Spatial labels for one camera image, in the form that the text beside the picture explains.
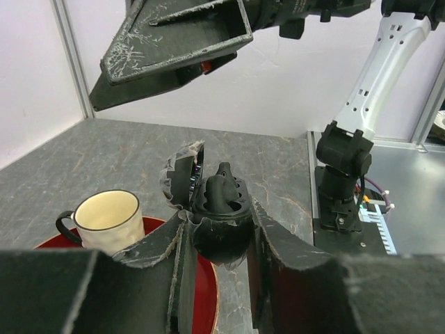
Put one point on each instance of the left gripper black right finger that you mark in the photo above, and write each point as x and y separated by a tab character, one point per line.
296	287

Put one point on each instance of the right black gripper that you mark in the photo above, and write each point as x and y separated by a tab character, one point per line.
158	36

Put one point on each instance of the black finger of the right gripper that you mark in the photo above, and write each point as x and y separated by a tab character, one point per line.
105	95

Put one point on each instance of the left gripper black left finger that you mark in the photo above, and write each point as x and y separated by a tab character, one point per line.
146	288

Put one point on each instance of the small black object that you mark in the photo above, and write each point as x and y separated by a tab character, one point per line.
219	238

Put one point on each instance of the black earbud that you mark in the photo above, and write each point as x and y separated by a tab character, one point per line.
224	170
221	194

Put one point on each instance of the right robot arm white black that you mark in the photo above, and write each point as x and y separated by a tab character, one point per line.
346	143

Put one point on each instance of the red round tray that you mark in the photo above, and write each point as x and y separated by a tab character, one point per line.
206	281

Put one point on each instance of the beige ceramic cup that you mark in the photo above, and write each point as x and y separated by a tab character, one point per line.
108	221

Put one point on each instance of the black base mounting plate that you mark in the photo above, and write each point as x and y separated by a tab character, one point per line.
337	224

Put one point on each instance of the left aluminium frame post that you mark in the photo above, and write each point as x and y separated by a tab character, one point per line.
73	56

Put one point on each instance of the slotted grey cable duct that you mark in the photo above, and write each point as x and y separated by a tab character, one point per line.
371	213

